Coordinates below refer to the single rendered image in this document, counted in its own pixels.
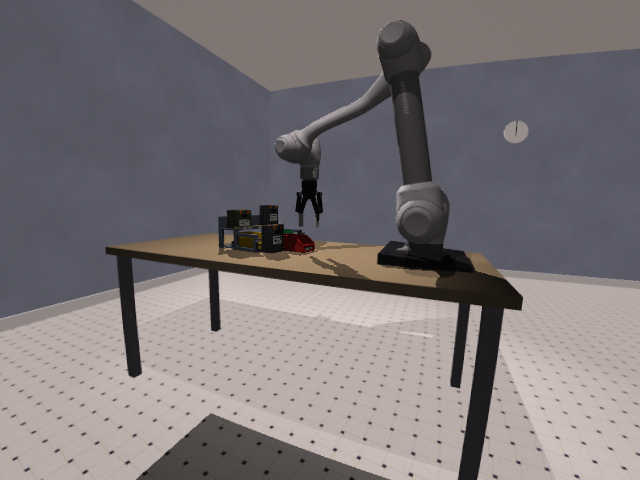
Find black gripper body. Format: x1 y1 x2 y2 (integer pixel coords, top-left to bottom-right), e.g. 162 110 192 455
301 180 317 199

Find dark grey bin shelf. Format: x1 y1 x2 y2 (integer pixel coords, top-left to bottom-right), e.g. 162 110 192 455
218 215 305 253

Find red bin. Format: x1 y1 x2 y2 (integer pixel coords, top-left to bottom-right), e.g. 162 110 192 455
283 233 314 253

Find yellow open bin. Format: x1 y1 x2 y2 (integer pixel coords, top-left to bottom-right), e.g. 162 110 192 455
239 231 261 249

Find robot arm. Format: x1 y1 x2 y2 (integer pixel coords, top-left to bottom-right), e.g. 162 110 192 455
275 20 450 261

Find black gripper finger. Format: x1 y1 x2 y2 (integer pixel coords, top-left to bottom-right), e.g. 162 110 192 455
295 192 308 227
308 192 323 228

